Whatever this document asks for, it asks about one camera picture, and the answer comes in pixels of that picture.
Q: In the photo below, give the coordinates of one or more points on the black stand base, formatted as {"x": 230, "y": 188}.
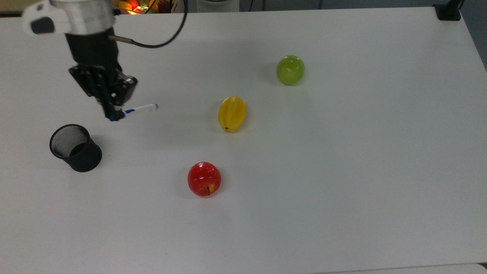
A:
{"x": 448, "y": 10}

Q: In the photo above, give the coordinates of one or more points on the green toy apple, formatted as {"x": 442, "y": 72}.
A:
{"x": 290, "y": 70}

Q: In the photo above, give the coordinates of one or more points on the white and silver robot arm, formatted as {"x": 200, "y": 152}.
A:
{"x": 72, "y": 15}

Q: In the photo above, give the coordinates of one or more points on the black mesh pen cup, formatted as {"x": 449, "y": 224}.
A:
{"x": 81, "y": 156}

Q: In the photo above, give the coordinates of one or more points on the yellow toy starfruit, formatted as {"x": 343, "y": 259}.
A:
{"x": 232, "y": 113}

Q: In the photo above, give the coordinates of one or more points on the colourful toy fruit pile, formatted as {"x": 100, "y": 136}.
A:
{"x": 142, "y": 5}

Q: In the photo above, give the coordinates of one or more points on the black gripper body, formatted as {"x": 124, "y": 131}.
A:
{"x": 93, "y": 53}

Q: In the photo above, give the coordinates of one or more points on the blue and white marker pen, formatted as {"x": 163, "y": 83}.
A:
{"x": 144, "y": 108}

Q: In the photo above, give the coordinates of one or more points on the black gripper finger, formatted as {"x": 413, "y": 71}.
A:
{"x": 107, "y": 106}
{"x": 121, "y": 102}

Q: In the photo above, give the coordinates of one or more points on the red toy apple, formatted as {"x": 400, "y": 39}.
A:
{"x": 204, "y": 179}

